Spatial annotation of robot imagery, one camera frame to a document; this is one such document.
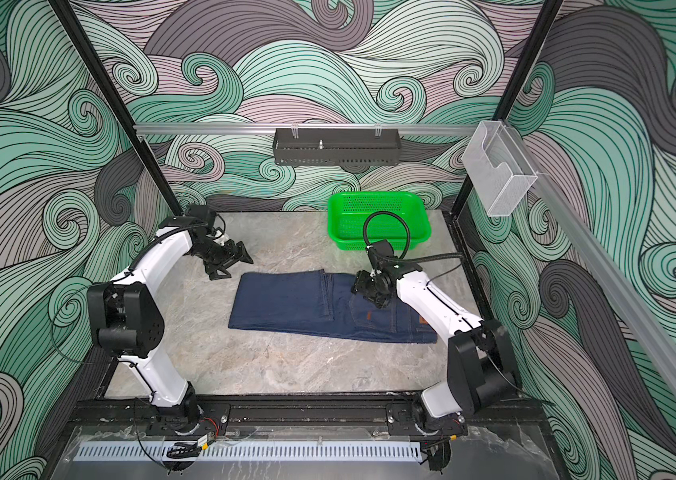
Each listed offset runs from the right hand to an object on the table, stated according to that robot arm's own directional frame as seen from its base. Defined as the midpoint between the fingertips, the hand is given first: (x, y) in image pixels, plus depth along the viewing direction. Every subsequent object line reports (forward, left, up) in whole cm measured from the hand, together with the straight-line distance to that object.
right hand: (359, 292), depth 86 cm
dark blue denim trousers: (0, +12, -8) cm, 14 cm away
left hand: (+7, +34, +5) cm, 35 cm away
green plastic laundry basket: (+47, +2, -13) cm, 49 cm away
